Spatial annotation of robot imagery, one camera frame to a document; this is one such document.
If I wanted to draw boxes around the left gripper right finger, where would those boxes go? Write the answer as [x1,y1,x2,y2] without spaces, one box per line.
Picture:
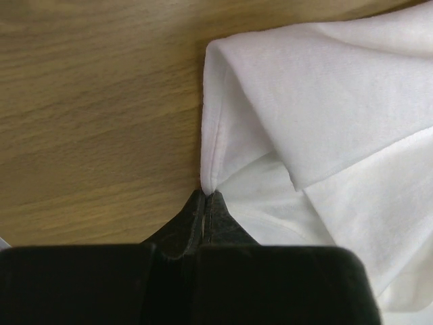
[196,192,382,324]

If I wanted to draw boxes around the white t shirt red print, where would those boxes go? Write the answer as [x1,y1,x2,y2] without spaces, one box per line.
[200,2,432,324]

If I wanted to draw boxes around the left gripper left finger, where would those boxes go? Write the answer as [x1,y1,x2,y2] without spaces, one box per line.
[1,190,205,324]

